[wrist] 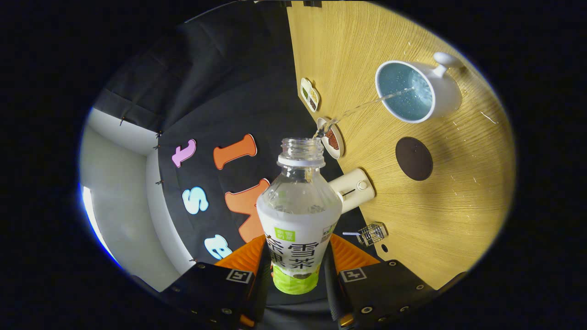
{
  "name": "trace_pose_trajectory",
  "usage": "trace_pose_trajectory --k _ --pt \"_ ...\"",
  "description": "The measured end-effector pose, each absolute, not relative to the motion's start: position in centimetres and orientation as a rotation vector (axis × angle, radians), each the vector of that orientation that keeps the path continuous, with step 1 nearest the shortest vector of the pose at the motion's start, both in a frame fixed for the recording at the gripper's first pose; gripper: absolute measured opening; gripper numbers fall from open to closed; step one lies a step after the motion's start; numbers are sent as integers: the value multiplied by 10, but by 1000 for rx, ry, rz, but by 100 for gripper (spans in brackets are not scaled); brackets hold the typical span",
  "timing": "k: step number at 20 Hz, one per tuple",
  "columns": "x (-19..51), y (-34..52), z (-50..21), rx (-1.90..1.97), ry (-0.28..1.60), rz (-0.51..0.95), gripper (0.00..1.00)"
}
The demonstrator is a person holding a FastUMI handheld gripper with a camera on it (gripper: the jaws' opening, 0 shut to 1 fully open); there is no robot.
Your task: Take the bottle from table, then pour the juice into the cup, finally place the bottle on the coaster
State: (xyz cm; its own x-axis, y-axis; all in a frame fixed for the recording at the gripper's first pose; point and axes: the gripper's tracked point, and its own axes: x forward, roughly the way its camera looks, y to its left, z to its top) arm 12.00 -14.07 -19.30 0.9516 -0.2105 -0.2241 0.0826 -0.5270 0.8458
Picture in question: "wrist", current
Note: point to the dark brown round coaster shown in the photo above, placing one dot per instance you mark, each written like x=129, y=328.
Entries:
x=414, y=158

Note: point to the white toaster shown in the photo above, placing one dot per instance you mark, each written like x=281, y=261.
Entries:
x=353, y=188

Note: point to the striped straw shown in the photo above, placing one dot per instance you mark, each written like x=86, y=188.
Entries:
x=351, y=233

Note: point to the red-brown food pieces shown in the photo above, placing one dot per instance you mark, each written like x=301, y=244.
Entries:
x=332, y=140

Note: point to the white cup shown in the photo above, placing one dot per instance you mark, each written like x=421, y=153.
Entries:
x=445, y=96

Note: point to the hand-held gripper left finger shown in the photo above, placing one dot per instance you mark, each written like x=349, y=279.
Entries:
x=206, y=288

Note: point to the clear plastic juice bottle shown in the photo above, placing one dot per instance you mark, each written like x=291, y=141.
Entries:
x=298, y=220

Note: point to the white divided condiment dish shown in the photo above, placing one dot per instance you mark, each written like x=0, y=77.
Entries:
x=310, y=94

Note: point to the wooden table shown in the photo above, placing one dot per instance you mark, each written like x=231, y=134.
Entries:
x=458, y=206

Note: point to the white oval plate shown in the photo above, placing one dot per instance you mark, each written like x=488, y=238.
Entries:
x=340, y=137

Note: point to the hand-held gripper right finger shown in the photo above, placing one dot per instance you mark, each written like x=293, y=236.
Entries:
x=390, y=286

